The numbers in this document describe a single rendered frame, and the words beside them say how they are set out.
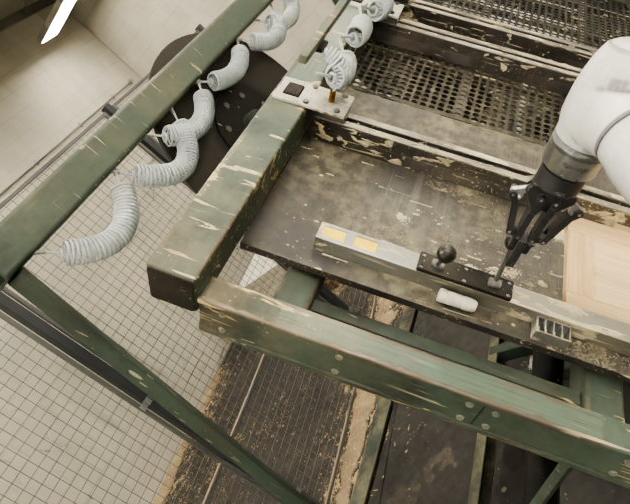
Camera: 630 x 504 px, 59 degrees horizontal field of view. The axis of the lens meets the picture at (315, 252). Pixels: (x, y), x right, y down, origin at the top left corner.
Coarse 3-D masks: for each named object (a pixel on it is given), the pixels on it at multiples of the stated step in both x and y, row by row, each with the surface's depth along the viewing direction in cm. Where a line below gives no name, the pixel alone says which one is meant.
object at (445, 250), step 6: (444, 246) 104; (450, 246) 104; (438, 252) 104; (444, 252) 103; (450, 252) 103; (456, 252) 104; (438, 258) 104; (444, 258) 103; (450, 258) 103; (432, 264) 114; (438, 264) 112; (444, 264) 114
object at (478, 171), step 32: (288, 96) 138; (320, 96) 140; (352, 96) 141; (320, 128) 142; (352, 128) 139; (384, 128) 141; (384, 160) 143; (416, 160) 139; (448, 160) 136; (480, 160) 138; (608, 192) 135; (608, 224) 134
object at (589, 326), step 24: (336, 240) 117; (360, 264) 119; (384, 264) 116; (408, 264) 115; (432, 288) 117; (456, 288) 114; (504, 312) 115; (528, 312) 112; (552, 312) 112; (576, 312) 113; (576, 336) 113; (600, 336) 111; (624, 336) 110
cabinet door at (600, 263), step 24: (576, 240) 130; (600, 240) 131; (624, 240) 132; (576, 264) 125; (600, 264) 126; (624, 264) 127; (576, 288) 120; (600, 288) 121; (624, 288) 122; (600, 312) 116; (624, 312) 117
